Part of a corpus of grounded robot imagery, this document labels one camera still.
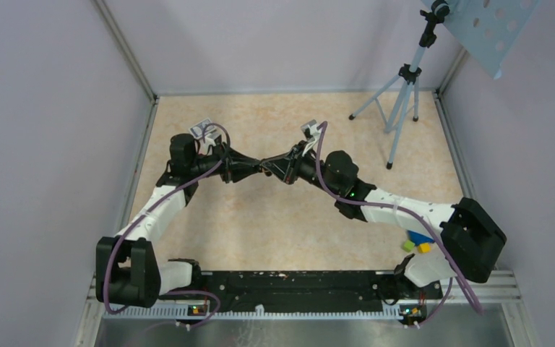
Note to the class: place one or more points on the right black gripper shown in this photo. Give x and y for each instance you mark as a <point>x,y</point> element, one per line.
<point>287,166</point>

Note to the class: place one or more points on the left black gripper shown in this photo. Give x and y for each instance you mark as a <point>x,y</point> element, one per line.
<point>242,165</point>

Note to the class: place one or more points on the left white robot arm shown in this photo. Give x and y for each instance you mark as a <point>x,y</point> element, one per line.
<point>128,273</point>

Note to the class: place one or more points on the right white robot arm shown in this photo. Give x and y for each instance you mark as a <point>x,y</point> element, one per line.
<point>468,239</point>

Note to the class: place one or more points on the grey playing card box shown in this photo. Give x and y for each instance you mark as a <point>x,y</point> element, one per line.
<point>202,128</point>

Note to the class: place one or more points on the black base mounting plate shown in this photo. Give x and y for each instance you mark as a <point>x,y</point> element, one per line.
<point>322,291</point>

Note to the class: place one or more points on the light blue tripod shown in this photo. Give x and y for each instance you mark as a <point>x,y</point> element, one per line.
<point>408,97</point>

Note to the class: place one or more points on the green cube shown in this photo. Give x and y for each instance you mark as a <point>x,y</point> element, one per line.
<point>408,246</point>

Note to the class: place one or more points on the blue toy car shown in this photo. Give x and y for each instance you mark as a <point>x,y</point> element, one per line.
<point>418,238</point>

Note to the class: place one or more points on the yellow cube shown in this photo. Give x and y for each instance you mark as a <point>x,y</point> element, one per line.
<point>424,248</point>

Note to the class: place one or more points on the perforated blue metal panel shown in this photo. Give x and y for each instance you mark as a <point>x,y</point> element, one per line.
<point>486,29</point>

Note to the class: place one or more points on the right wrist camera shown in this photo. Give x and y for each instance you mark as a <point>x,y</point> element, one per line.
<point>312,132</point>

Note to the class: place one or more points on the white cable duct rail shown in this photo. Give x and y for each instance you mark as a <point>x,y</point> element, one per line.
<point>180,311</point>

